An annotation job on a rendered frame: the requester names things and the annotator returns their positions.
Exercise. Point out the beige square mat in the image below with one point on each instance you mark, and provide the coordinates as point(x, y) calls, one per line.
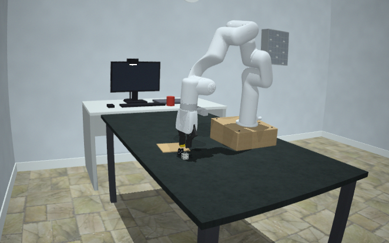
point(171, 147)

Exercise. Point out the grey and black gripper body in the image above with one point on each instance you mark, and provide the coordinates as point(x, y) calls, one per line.
point(185, 120)

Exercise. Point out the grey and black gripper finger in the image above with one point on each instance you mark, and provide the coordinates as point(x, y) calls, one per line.
point(190, 138)
point(182, 138)

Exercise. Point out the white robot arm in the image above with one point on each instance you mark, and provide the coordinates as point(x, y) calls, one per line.
point(258, 74)

